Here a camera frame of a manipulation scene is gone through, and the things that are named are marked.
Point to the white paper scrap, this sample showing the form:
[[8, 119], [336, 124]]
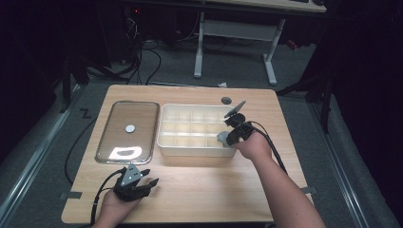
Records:
[[222, 84]]

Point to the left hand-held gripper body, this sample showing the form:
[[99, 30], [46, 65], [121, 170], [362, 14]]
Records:
[[128, 186]]

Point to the grey sock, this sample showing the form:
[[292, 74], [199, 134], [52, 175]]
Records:
[[222, 138]]

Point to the white compartment storage box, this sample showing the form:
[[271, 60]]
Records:
[[193, 129]]

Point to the desk with white legs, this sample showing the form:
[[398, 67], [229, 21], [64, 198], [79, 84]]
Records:
[[236, 30]]

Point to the grey tape piece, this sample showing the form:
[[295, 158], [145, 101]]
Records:
[[310, 190], [71, 195]]

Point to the clear plastic box lid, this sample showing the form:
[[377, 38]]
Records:
[[133, 117]]

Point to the person's left hand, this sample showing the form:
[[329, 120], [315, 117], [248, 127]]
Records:
[[118, 209]]

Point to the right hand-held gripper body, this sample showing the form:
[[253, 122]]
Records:
[[239, 125]]

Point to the person's right hand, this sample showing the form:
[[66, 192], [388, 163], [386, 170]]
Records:
[[253, 147]]

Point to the metal floor rail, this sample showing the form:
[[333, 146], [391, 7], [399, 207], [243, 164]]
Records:
[[339, 164], [34, 155]]

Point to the black metal stand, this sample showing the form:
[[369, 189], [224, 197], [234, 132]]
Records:
[[66, 85], [326, 95]]

